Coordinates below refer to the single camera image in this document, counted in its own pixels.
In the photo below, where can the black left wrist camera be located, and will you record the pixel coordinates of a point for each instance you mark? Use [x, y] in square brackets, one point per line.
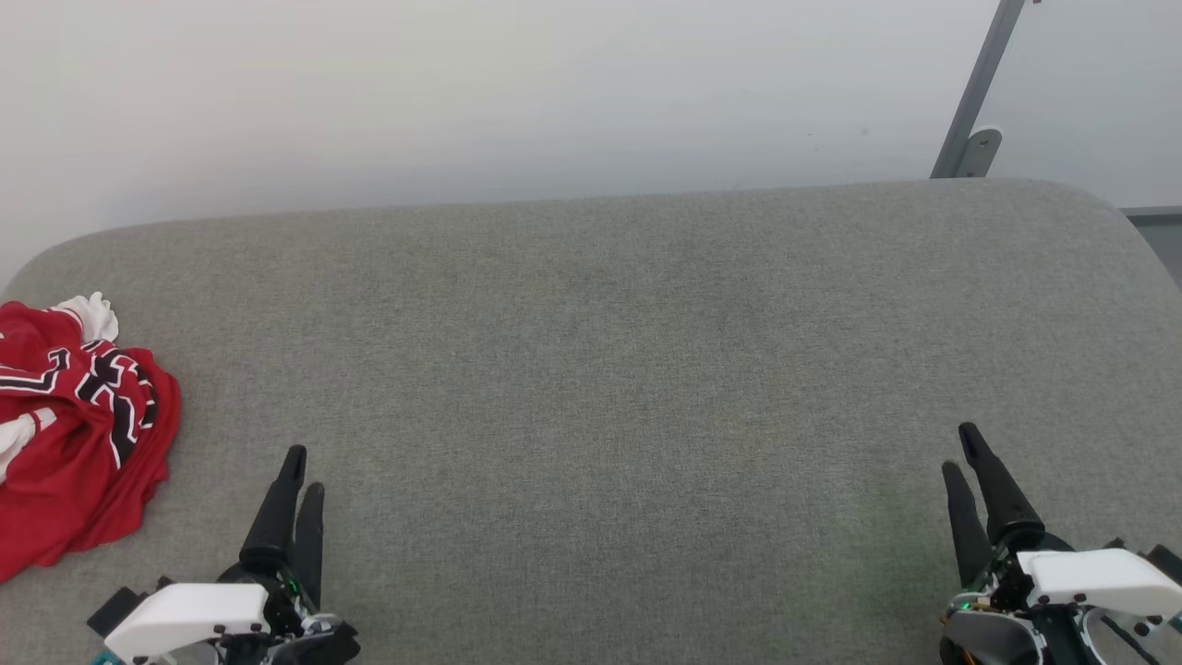
[111, 610]

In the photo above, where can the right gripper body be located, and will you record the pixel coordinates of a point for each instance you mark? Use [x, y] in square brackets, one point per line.
[988, 635]

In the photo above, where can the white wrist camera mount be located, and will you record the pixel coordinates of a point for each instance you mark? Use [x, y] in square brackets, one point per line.
[1099, 577]
[185, 614]

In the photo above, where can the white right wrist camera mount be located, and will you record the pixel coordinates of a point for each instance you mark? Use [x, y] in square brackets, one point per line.
[1099, 577]

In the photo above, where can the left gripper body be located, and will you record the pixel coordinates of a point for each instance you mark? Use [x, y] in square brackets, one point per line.
[295, 639]

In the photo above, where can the grey metal pole bracket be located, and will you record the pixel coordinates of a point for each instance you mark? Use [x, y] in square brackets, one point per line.
[981, 148]

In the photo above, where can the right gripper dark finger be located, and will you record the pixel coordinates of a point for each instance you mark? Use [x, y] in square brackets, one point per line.
[968, 536]
[1007, 508]

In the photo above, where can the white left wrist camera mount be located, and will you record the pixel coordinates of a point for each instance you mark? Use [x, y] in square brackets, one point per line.
[185, 614]

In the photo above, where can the teal left camera connector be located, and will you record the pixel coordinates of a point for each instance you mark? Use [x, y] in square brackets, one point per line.
[103, 658]

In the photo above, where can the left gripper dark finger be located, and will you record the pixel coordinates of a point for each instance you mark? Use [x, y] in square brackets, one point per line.
[310, 545]
[275, 517]

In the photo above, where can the grey fabric sofa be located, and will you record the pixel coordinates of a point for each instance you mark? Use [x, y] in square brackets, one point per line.
[591, 369]

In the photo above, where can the red Bulls 23 jersey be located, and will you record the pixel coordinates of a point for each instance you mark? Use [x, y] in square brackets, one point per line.
[83, 462]

